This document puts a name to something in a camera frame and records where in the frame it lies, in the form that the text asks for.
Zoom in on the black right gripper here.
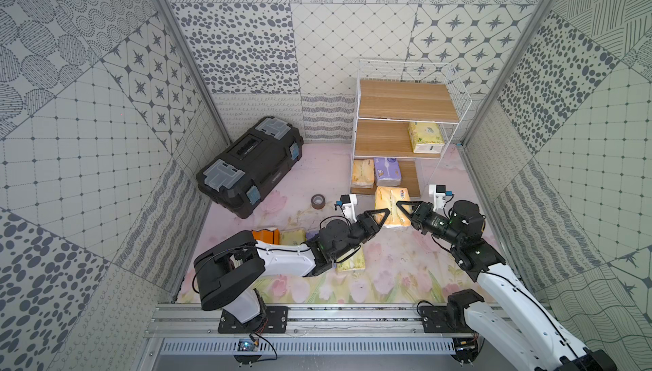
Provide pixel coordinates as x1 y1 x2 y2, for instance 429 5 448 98
396 200 463 247

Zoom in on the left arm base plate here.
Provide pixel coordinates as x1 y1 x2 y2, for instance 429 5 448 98
218 306 289 335

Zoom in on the green tissue pack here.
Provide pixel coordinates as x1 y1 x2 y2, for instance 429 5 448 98
336 248 366 273
407 122 446 155

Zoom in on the brown tape roll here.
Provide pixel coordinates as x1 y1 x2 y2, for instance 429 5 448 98
311 194 326 210

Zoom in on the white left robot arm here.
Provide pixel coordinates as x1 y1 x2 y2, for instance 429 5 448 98
192 208 391 332

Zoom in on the white wire wooden shelf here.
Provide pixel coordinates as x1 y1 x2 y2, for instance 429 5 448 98
351 59 473 199

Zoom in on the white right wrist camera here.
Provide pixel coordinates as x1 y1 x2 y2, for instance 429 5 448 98
428 184 454 213

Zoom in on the small green circuit board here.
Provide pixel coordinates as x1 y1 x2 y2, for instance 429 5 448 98
237 339 259 352

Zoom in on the pink floral table mat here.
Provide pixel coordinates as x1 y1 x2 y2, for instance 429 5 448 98
193 144 482 304

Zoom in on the yellow tissue pack bottom shelf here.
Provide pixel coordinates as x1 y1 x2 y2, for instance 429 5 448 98
351 159 375 189

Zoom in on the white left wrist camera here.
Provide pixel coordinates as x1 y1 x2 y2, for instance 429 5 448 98
334 194 358 223

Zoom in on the orange tissue pack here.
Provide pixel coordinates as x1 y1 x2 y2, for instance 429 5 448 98
252 228 280 245

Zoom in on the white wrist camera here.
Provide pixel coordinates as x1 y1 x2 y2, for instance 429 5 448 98
334 194 358 223
428 184 454 213

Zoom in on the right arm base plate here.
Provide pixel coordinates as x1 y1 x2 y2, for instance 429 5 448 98
417 305 472 334

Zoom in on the purple dog tissue pack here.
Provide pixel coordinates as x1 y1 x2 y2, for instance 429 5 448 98
305 229 319 241

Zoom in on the purple tissue pack bottom shelf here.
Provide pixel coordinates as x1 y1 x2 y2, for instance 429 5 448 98
374 157 402 187

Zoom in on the aluminium mounting rail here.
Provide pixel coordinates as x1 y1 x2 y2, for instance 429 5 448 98
139 303 509 369

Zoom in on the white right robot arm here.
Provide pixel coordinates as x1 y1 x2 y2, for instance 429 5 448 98
397 200 617 370

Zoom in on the yellow-green tissue pack top shelf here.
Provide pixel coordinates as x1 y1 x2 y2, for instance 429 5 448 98
279 228 307 245

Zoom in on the black plastic toolbox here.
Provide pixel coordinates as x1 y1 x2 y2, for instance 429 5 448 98
196 116 304 219

